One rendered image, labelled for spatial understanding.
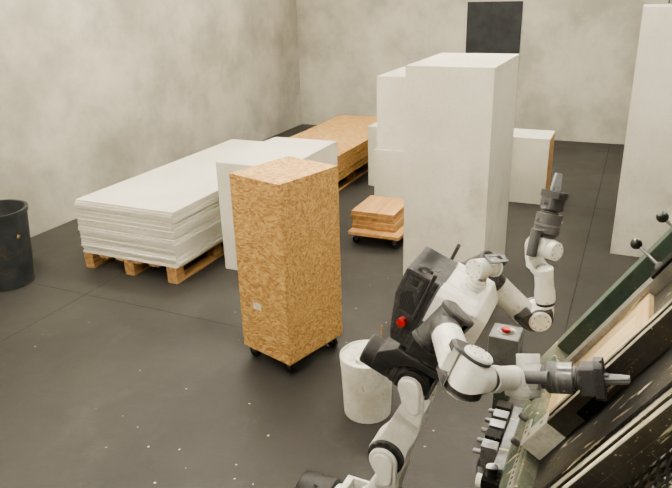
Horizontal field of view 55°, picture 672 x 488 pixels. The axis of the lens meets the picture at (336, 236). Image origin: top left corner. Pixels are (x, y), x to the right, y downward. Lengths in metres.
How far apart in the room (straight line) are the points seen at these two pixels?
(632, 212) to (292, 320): 3.30
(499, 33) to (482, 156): 5.96
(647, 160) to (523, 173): 1.72
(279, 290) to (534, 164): 4.06
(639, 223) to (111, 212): 4.46
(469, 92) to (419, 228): 1.04
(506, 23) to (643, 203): 4.95
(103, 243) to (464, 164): 3.14
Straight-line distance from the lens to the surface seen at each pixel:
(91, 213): 5.85
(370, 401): 3.62
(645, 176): 5.96
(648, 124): 5.87
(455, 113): 4.47
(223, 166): 5.36
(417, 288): 2.08
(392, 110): 6.46
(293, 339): 3.99
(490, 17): 10.33
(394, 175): 6.57
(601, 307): 2.63
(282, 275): 3.78
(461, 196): 4.59
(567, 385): 1.87
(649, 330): 1.91
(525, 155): 7.21
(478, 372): 1.68
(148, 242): 5.52
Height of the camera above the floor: 2.25
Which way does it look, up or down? 21 degrees down
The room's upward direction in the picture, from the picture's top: 2 degrees counter-clockwise
